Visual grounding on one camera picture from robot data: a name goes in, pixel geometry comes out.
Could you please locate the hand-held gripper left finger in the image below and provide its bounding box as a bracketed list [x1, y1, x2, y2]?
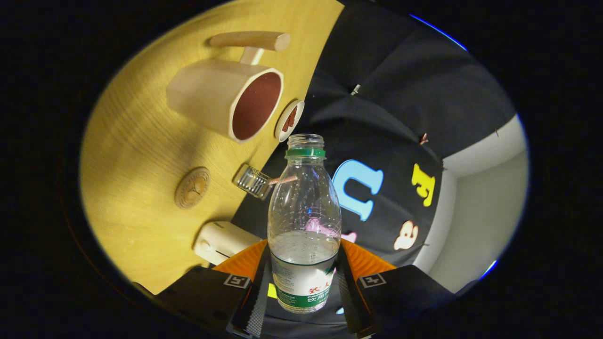
[155, 239, 273, 339]

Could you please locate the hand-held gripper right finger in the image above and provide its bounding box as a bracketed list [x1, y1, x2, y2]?
[335, 239, 456, 339]

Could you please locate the clear plastic juice bottle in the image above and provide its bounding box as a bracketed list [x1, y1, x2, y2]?
[267, 134, 342, 314]

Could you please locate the round wooden coaster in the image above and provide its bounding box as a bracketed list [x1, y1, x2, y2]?
[174, 167, 211, 209]

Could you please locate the cream cup with wooden handle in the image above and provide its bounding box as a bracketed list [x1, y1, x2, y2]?
[166, 31, 291, 143]

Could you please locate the white toaster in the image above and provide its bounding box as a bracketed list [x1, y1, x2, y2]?
[194, 221, 262, 266]

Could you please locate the ribbed clear glass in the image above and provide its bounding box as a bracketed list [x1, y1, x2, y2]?
[233, 163, 274, 201]

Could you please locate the white round plate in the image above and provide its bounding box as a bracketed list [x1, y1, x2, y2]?
[275, 99, 305, 143]

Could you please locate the wooden table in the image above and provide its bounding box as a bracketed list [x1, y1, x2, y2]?
[79, 0, 345, 295]

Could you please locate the black backdrop cloth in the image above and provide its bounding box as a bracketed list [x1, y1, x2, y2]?
[231, 0, 519, 339]

